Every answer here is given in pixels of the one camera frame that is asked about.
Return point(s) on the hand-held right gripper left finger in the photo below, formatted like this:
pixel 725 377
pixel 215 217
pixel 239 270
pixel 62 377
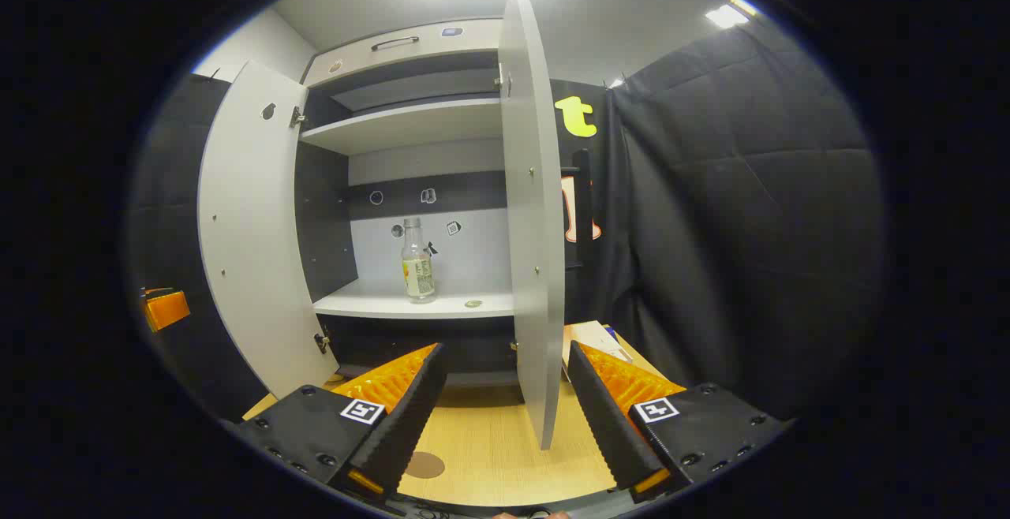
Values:
pixel 410 416

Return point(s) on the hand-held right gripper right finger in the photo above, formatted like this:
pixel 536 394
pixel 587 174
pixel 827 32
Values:
pixel 604 424

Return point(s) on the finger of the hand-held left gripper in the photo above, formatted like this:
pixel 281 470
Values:
pixel 166 311

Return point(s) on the brown round coaster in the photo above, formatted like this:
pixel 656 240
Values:
pixel 424 465

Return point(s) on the grey cabinet door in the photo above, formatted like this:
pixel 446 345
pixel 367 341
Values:
pixel 533 211
pixel 252 243

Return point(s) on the grey cabinet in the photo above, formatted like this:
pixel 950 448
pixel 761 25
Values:
pixel 410 121

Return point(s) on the beige book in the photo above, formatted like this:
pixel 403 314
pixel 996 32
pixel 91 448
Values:
pixel 592 337

